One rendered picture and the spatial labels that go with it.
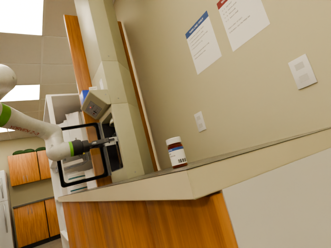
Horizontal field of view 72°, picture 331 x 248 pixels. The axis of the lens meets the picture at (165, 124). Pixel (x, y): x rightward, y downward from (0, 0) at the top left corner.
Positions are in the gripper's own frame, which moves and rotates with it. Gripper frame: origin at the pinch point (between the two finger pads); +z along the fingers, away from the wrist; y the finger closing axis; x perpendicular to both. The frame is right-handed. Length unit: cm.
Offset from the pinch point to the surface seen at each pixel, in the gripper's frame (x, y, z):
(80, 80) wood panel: -55, 23, -8
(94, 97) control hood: -26.8, -11.8, -9.3
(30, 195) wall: 7, 540, -69
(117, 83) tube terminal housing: -34.1, -14.1, 6.7
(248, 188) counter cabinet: 31, -119, -19
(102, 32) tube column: -72, -14, 5
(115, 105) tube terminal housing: -19.9, -14.3, 1.6
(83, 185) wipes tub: 22, 51, -16
